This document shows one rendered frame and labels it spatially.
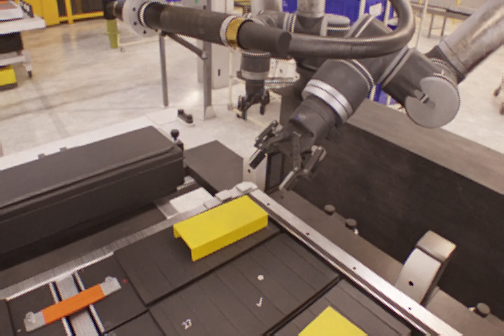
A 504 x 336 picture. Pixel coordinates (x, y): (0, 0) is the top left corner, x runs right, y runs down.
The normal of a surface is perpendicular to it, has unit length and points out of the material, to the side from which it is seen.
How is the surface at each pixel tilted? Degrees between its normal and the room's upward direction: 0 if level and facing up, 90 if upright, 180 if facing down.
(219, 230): 0
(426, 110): 90
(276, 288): 0
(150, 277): 0
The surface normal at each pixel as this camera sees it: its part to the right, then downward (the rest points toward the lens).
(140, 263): 0.04, -0.87
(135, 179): 0.64, 0.40
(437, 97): -0.47, 0.42
